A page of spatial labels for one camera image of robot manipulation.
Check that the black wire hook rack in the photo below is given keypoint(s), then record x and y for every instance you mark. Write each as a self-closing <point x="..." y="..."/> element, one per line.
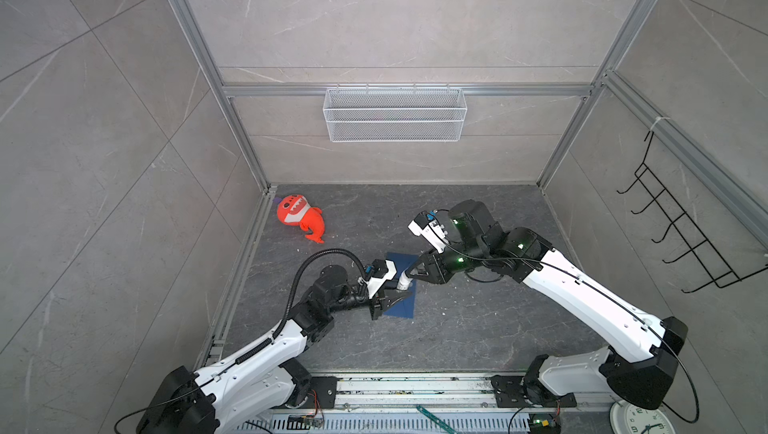
<point x="679" y="220"/>

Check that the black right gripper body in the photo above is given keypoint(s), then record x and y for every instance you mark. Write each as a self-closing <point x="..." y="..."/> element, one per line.
<point x="443" y="265"/>

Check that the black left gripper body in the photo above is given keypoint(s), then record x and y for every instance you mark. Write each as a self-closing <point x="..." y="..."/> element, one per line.
<point x="377" y="305"/>

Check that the white analog clock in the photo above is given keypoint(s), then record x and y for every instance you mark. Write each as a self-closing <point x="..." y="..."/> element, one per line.
<point x="626" y="418"/>

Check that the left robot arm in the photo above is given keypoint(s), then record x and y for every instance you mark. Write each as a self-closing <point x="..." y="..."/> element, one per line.
<point x="266" y="373"/>

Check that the red plush toy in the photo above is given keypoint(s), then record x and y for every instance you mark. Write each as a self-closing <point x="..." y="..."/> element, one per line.
<point x="295" y="210"/>

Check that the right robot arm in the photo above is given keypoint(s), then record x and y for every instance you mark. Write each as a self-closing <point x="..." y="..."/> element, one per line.
<point x="640" y="358"/>

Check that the white glue stick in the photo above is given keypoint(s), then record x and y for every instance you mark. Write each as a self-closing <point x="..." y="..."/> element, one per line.
<point x="404" y="282"/>

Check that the white wire basket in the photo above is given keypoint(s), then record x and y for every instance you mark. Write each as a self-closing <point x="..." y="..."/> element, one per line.
<point x="361" y="115"/>

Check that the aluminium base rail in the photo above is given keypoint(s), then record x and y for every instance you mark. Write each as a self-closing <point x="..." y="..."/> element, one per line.
<point x="470" y="402"/>

